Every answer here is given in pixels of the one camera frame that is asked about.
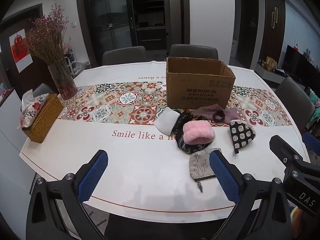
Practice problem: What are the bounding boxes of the slatted door with gold handle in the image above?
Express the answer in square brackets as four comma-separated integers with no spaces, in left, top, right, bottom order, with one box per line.
[259,0,286,60]

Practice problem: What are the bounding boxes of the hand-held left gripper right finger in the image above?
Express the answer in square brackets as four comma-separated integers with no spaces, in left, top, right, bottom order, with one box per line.
[209,149,292,240]

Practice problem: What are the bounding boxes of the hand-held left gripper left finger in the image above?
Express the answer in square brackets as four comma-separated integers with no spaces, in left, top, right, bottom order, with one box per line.
[26,149,110,240]

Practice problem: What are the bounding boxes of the glass vase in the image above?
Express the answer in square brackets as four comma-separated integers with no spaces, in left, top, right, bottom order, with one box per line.
[47,57,78,101]

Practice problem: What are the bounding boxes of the dried pink flowers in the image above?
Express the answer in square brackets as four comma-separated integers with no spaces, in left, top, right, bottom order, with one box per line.
[26,4,72,68]

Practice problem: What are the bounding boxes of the beige branch-print pouch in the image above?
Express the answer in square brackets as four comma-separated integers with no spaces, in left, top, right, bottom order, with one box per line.
[189,147,222,193]

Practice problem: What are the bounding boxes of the sliding glass door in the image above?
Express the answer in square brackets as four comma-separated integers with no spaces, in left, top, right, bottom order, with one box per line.
[82,0,137,65]

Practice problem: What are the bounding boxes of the dark interior door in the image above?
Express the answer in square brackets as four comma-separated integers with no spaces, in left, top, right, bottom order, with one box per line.
[240,0,259,68]

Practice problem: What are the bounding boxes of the red wall calendar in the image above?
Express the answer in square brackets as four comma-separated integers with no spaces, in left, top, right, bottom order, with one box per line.
[9,29,33,73]

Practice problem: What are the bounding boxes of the white cloth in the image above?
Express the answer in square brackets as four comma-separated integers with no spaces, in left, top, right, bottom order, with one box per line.
[153,107,180,135]

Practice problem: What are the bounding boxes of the woven tissue box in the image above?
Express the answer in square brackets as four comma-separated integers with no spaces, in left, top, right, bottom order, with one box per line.
[22,94,65,144]

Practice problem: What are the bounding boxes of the brown knitted scrunchie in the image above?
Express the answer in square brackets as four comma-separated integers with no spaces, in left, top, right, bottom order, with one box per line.
[212,110,227,123]

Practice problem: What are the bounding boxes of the pile of colourful toys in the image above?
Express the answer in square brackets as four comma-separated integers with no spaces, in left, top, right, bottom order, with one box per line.
[306,90,320,130]

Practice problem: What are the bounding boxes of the yellow gift boxes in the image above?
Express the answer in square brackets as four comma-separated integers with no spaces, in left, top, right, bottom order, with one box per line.
[265,56,277,71]

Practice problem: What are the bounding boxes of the black television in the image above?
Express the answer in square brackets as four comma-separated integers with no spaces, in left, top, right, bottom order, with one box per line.
[285,44,320,85]

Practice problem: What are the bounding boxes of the white television cabinet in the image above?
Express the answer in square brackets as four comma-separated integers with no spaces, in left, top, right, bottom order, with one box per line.
[255,62,285,80]

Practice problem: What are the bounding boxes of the mauve pink cloth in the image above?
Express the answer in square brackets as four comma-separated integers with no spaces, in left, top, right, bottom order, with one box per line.
[191,106,247,125]

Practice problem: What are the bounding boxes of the white shoe rack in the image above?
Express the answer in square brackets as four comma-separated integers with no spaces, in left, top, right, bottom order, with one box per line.
[64,51,87,78]

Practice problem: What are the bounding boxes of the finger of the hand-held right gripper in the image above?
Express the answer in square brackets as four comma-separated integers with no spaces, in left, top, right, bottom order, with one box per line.
[269,135,320,180]

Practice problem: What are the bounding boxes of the brown cardboard box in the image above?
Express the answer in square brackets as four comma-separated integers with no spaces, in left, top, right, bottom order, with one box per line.
[165,57,236,110]

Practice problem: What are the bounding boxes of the black white-patterned pouch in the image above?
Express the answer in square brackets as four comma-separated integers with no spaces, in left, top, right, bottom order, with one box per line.
[229,120,257,155]

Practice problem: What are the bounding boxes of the black floral cloth pouch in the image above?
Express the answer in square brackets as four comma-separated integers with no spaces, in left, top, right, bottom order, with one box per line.
[171,110,213,154]

